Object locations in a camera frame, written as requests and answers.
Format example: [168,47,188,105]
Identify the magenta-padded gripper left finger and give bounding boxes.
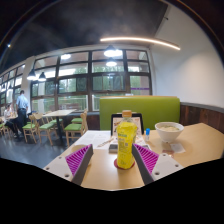
[43,143,95,186]

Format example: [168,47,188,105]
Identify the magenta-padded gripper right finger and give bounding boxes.
[131,143,184,185]

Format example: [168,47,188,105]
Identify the yellow drink bottle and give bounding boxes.
[115,109,139,170]

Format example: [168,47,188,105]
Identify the white paper sheet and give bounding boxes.
[74,130,116,149]

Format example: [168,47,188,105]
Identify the wooden chairs with green seats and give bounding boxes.
[0,109,89,146]

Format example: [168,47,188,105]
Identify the white bowl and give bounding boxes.
[154,121,185,144]

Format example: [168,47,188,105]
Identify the small dark grey box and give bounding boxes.
[108,143,119,154]

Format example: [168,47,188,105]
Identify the wooden dining table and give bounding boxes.
[42,108,78,139]

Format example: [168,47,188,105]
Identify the green upholstered bench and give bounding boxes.
[99,96,181,132]

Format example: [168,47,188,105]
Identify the person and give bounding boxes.
[15,89,30,127]
[1,103,19,138]

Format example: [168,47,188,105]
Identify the long curved ceiling light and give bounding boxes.
[99,36,181,52]

